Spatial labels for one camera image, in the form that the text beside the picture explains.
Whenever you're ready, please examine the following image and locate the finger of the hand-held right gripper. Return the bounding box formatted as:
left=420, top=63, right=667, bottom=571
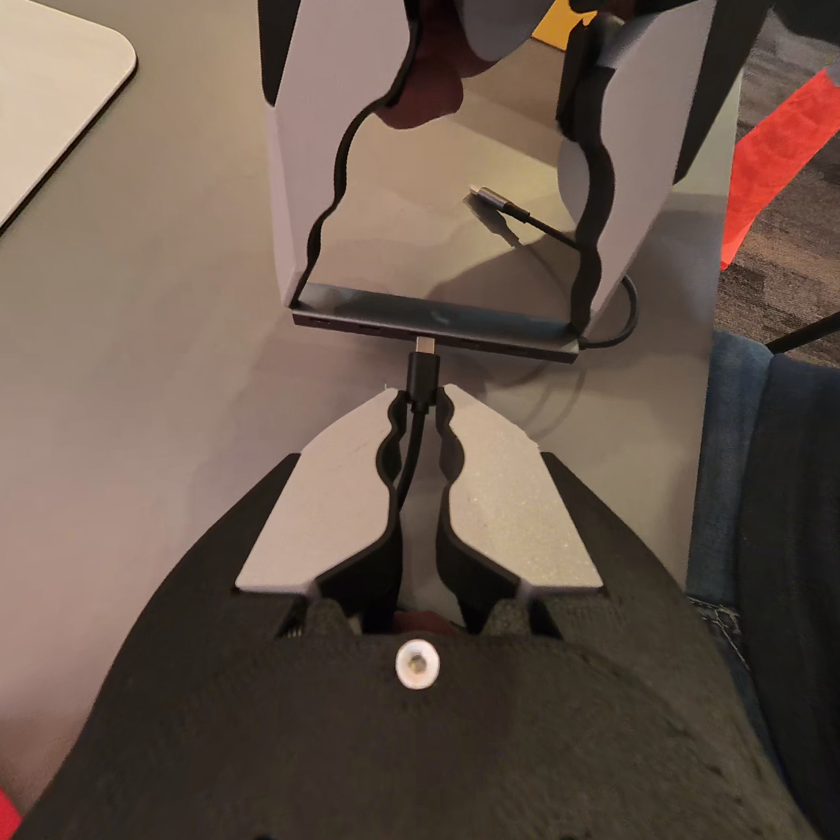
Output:
left=263, top=0, right=424, bottom=311
left=557, top=0, right=719, bottom=330

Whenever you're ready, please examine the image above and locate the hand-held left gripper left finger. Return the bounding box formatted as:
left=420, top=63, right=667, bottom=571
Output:
left=235, top=385, right=403, bottom=620

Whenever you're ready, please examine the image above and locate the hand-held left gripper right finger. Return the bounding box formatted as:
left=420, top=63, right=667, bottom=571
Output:
left=435, top=384, right=606, bottom=614

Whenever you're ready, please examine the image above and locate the black usb-c cable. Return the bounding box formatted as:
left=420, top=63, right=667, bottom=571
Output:
left=390, top=334, right=447, bottom=526

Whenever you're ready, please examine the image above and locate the person's jeans leg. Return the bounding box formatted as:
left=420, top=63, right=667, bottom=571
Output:
left=686, top=329, right=840, bottom=631

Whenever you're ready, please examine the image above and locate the black hub cable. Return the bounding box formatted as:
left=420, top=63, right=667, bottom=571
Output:
left=469, top=184, right=641, bottom=350

